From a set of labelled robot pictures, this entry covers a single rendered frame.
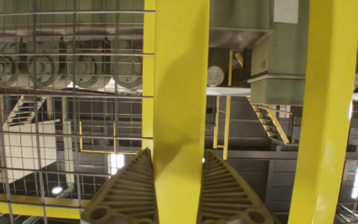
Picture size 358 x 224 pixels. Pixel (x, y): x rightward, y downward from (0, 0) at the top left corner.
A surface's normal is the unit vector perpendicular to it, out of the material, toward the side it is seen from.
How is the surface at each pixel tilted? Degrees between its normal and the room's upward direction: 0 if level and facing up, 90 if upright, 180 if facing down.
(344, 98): 90
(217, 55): 90
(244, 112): 90
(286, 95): 90
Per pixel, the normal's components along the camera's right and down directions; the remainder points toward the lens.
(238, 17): -0.02, 0.07
